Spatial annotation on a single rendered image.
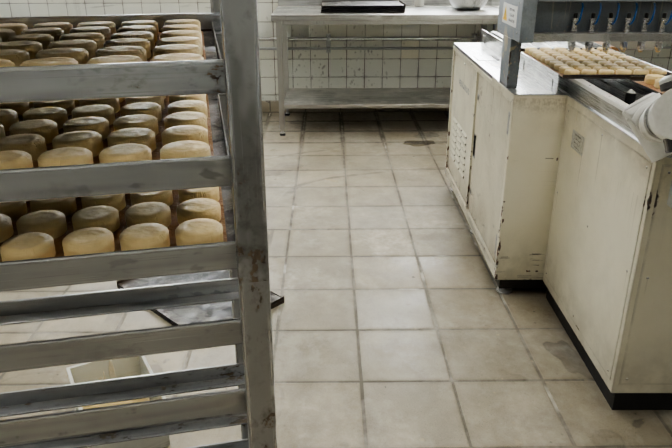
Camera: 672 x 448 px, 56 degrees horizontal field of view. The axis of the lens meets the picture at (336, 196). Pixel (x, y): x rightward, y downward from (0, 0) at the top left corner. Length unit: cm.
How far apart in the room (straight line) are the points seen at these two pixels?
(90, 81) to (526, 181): 206
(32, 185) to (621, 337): 173
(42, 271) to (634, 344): 172
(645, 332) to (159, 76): 171
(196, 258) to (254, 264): 6
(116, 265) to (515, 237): 208
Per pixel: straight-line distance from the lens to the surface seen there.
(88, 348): 70
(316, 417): 205
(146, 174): 61
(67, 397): 128
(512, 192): 250
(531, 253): 263
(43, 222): 76
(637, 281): 197
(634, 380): 215
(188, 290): 114
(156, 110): 83
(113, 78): 59
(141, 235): 69
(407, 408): 209
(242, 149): 57
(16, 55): 71
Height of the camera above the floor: 134
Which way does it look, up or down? 22 degrees down
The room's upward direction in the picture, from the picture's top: straight up
